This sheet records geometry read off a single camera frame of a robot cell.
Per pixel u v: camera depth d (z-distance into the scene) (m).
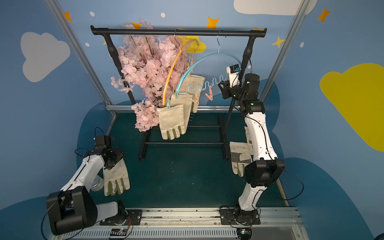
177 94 0.73
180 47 0.60
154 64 0.73
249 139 1.05
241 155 0.96
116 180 0.86
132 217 0.76
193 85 0.83
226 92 0.66
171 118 0.75
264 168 0.45
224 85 0.67
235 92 0.64
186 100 0.80
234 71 0.61
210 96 0.69
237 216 0.68
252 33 0.56
